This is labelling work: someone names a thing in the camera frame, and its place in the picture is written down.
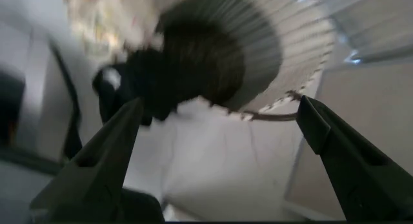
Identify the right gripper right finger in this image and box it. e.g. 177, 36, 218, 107
296, 94, 413, 223

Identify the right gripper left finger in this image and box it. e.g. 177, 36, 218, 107
30, 96, 145, 223

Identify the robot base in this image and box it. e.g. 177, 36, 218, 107
0, 20, 83, 173

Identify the white laundry basket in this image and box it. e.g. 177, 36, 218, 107
151, 0, 338, 122

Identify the white curtain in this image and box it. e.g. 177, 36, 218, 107
292, 0, 413, 65

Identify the cream printed garment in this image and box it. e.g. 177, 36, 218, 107
64, 0, 165, 62

